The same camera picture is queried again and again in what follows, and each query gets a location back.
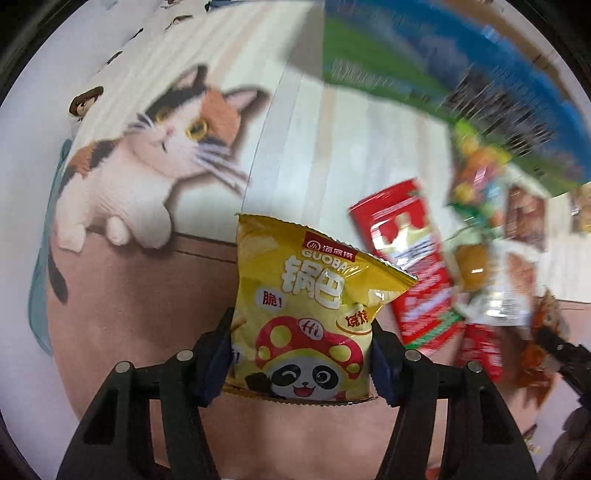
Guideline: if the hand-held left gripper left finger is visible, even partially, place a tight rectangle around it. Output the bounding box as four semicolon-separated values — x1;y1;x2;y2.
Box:
55;305;236;480

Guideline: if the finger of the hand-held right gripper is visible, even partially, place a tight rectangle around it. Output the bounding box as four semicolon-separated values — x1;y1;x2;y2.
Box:
556;364;591;400
536;327;591;370

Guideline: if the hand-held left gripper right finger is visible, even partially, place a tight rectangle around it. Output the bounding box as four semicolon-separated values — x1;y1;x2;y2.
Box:
369;318;539;480

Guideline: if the orange brown snack packet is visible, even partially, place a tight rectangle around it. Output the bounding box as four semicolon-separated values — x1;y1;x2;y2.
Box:
517;291;571;388

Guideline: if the small red snack packet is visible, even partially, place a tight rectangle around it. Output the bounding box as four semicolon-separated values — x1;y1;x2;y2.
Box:
459;323;504;381

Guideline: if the yellow panda snack bag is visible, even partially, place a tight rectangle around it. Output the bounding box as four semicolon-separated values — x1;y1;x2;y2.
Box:
224;213;419;407

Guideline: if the clear packet with yellow pastry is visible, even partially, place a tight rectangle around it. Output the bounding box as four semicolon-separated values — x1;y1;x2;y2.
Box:
450;240;539;328

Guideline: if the blue green printed cardboard box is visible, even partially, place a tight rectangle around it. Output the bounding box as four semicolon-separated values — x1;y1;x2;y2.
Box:
321;0;591;195

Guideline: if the cat printed blanket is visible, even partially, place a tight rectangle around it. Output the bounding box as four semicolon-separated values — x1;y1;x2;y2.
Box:
28;0;591;480

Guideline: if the large red snack packet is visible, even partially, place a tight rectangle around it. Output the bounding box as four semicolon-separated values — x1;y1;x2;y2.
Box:
347;178;465;356

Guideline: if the colourful snack packet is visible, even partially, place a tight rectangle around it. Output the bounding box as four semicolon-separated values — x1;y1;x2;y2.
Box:
448;134;513;241

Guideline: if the blue bed sheet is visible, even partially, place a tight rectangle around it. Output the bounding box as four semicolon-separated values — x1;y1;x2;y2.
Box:
28;138;70;356

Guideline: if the white cat print pillow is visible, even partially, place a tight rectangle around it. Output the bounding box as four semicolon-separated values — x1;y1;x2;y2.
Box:
65;0;208;125

